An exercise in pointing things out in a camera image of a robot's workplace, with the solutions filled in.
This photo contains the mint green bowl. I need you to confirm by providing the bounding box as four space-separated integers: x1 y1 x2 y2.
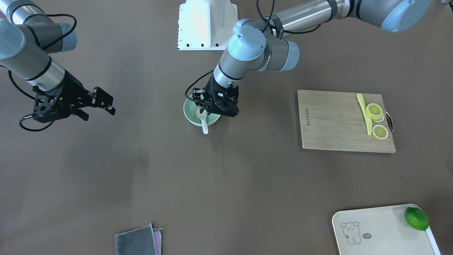
183 99 221 126

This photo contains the single lemon slice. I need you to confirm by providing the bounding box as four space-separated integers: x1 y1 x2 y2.
372 125 389 140

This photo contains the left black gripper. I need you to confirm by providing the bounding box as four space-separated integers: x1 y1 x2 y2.
193 75 239 117

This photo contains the green lime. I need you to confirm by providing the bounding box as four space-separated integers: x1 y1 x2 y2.
404 207 429 231

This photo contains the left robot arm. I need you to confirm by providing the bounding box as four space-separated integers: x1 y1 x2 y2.
187 0 432 117

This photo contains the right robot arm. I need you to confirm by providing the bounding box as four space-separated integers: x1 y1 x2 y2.
0 0 115 123

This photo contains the wooden cutting board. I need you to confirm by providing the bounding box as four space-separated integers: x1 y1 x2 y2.
297 89 396 153

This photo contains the beige rabbit tray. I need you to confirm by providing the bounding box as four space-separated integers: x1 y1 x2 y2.
332 204 440 255

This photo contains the yellow plastic knife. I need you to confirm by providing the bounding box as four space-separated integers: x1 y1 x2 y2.
356 93 372 136

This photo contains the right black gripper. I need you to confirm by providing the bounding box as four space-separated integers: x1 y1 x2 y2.
33 71 115 123

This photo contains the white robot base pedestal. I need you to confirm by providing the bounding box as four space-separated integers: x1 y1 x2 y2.
177 0 238 51

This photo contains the grey folded cloth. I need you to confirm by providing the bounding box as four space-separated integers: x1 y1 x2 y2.
115 223 163 255

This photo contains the white ceramic spoon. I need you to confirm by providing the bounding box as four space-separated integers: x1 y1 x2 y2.
196 108 209 134

